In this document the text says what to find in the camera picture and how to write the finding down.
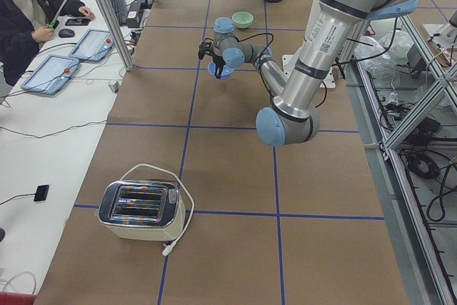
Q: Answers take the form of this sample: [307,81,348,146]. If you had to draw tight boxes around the cream silver toaster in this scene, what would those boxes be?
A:
[98,180,186,241]

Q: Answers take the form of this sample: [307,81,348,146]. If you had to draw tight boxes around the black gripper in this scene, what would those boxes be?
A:
[212,54,224,79]

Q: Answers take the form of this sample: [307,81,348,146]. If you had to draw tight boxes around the blue teach pendant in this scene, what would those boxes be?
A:
[69,29,114,62]
[21,54,80,96]

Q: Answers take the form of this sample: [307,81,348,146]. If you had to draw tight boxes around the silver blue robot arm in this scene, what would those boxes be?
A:
[199,0,419,146]

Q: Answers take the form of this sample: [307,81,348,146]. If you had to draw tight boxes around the aluminium frame post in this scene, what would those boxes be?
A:
[95,0,134,71]

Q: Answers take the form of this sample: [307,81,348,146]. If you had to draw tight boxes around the lower blue teach pendant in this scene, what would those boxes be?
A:
[21,54,80,96]

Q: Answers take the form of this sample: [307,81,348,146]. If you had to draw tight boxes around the green bowl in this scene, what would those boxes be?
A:
[231,11,254,29]

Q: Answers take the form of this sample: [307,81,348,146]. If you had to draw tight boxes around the black smartphone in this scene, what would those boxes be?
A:
[65,18,91,26]

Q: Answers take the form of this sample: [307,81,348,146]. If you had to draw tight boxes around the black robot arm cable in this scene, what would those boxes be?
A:
[235,31,276,66]

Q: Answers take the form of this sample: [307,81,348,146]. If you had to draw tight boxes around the blue bowl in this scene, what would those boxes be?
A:
[207,61,235,80]

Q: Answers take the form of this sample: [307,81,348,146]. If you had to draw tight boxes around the seated person in black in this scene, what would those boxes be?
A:
[1,0,94,86]

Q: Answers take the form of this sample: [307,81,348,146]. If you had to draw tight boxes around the upper blue teach pendant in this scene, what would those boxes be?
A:
[69,29,114,62]

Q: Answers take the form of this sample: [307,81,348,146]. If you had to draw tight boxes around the black computer mouse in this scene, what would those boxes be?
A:
[58,29,75,38]

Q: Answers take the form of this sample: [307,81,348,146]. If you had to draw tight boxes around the black keyboard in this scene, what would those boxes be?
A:
[109,0,127,26]

